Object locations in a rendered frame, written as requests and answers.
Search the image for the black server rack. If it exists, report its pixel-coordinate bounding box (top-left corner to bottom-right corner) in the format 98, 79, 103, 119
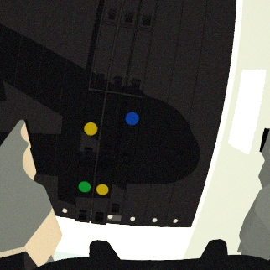
0, 0, 237, 227

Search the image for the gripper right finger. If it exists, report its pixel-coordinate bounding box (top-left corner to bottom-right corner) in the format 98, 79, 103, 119
237, 128, 270, 261

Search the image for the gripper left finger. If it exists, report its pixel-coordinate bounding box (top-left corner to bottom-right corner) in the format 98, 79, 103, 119
0, 120, 62, 270

